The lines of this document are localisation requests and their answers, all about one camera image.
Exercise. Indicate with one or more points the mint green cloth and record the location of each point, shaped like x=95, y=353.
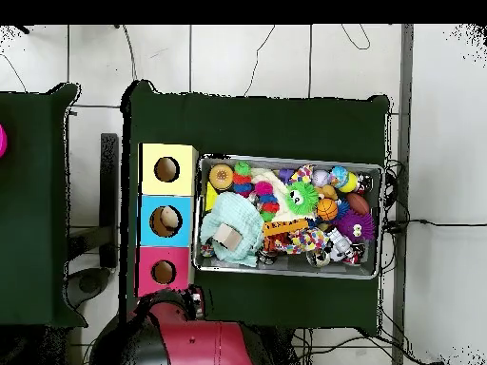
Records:
x=236, y=216

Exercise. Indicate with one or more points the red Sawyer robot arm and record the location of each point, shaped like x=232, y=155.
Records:
x=205, y=342

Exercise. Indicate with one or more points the wooden box with three holes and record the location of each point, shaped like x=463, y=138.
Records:
x=167, y=186

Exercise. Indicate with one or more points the toy burger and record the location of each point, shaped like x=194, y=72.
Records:
x=220, y=176

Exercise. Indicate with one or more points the plain wooden cube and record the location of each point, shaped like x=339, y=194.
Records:
x=227, y=236

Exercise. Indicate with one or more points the orange plastic toy block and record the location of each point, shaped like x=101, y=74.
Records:
x=285, y=227

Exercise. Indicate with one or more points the green spiky ball with eyes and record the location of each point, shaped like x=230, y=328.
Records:
x=306, y=195

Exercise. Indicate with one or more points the dark green table cloth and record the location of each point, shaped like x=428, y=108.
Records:
x=266, y=125

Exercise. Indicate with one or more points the white baseball toy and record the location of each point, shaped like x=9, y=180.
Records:
x=320, y=178

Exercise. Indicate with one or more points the orange basketball toy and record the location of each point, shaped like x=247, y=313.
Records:
x=327, y=209

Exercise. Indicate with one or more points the globe print ball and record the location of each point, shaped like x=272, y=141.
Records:
x=338, y=175

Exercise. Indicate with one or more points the purple spiky ball with eyes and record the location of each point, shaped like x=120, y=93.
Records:
x=350, y=226

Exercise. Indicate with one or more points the brown toy football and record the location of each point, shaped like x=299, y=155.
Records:
x=357, y=203

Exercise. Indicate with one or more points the black upright panel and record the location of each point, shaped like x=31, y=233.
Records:
x=109, y=190

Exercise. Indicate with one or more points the dark green side table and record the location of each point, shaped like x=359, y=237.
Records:
x=34, y=228

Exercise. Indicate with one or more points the pink round object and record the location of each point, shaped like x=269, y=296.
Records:
x=2, y=140

